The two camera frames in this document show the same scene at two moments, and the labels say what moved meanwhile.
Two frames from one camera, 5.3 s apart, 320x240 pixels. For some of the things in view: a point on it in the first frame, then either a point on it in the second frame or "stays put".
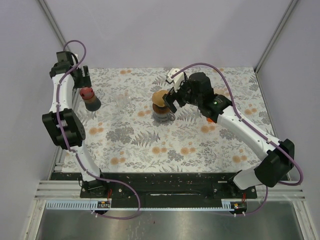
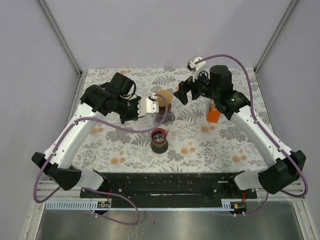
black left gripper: [84, 81] to [135, 115]
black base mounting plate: [163, 190] stays put
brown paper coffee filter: [157, 97] stays put
